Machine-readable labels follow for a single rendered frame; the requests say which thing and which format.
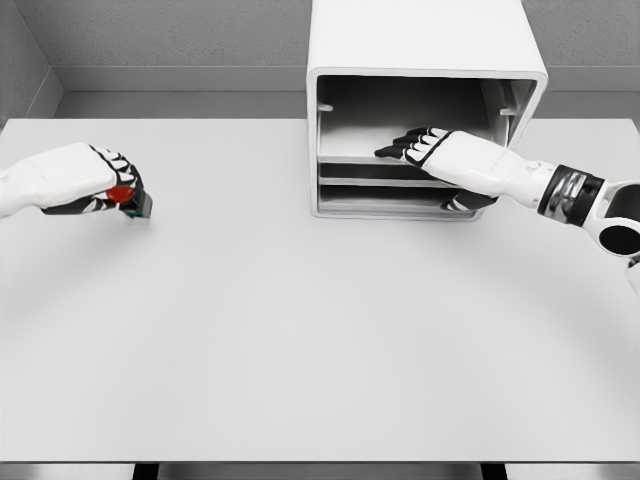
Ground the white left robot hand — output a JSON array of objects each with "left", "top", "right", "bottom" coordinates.
[{"left": 35, "top": 142, "right": 147, "bottom": 217}]

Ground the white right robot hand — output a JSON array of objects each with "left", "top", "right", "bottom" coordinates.
[{"left": 374, "top": 127, "right": 512, "bottom": 214}]

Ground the red-knob black load switch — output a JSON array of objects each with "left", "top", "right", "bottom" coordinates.
[{"left": 105, "top": 185, "right": 154, "bottom": 221}]

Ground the white tabletop storage cabinet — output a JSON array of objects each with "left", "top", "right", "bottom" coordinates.
[{"left": 305, "top": 0, "right": 549, "bottom": 224}]

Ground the white cabinet drawer tray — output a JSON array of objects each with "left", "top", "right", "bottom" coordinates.
[
  {"left": 318, "top": 162, "right": 454, "bottom": 189},
  {"left": 318, "top": 185, "right": 479, "bottom": 217}
]

